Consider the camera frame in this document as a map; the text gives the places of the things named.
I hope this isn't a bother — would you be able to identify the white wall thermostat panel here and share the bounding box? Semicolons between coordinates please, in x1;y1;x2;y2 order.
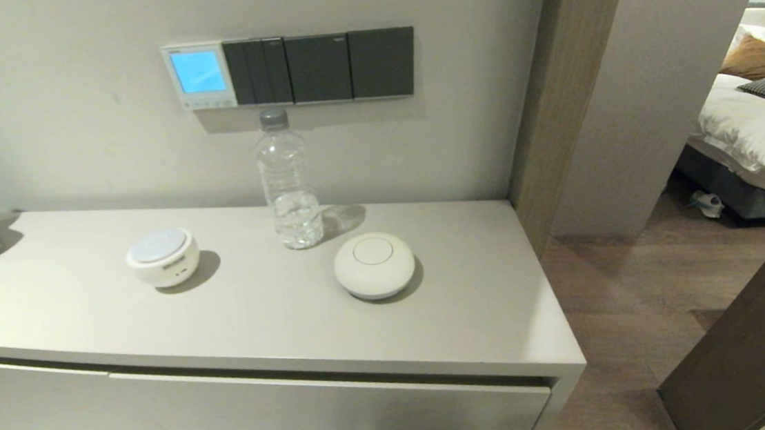
160;40;239;114

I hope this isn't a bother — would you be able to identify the white round dome device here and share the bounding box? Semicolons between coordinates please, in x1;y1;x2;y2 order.
331;229;419;304

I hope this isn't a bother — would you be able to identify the clear plastic water bottle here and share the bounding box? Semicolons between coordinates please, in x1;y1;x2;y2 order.
252;105;326;253

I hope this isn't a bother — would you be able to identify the beige cabinet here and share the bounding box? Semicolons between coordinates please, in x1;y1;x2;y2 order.
0;163;593;430

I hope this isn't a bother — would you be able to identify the white round device bluish lid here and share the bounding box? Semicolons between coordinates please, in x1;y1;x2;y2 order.
123;225;202;291

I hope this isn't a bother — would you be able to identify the white shoe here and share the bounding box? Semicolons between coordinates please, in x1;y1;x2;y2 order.
691;187;726;221

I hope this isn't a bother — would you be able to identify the dark bed base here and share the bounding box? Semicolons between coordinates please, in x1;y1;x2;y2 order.
670;137;765;228

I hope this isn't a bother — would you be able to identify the bed with white duvet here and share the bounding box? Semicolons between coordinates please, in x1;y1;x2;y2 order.
682;67;765;206

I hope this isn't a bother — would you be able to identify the brown pillow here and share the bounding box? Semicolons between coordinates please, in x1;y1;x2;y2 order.
717;35;765;84

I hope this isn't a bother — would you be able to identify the white pillow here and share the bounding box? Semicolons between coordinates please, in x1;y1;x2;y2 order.
726;21;765;57

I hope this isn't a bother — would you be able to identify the dark grey single switch panel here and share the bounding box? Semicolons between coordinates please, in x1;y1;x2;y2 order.
346;26;420;101
283;32;355;106

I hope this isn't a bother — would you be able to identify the dark grey triple switch panel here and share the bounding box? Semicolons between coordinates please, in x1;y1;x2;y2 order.
222;36;295;109

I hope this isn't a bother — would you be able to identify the wooden door frame post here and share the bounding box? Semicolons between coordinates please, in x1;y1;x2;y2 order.
492;0;659;260

